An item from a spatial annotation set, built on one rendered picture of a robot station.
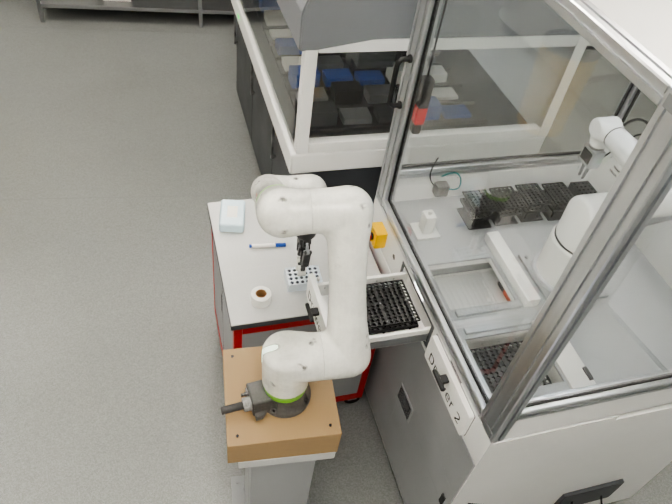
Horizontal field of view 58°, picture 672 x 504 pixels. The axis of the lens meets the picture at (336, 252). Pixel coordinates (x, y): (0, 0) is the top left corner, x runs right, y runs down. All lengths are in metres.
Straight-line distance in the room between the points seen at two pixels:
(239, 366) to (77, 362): 1.27
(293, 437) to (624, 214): 1.04
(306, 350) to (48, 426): 1.52
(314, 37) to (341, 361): 1.17
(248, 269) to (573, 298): 1.26
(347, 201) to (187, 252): 2.00
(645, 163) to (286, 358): 0.94
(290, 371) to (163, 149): 2.66
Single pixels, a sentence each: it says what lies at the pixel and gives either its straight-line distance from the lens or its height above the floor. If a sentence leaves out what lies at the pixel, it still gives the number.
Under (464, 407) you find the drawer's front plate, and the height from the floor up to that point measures 0.93.
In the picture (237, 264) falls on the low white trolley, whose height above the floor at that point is 0.76.
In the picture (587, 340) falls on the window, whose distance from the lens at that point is 1.52.
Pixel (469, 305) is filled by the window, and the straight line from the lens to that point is 1.76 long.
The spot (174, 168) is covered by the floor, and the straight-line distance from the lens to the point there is 3.89.
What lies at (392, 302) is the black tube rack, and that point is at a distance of 2.03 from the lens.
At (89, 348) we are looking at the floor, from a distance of 3.04.
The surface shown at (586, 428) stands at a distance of 1.98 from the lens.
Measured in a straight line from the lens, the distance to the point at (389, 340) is 1.97.
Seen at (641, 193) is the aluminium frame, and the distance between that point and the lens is 1.16.
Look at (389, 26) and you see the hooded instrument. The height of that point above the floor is 1.45.
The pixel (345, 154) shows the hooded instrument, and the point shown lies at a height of 0.89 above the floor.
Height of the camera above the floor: 2.43
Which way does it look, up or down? 46 degrees down
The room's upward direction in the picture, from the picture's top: 10 degrees clockwise
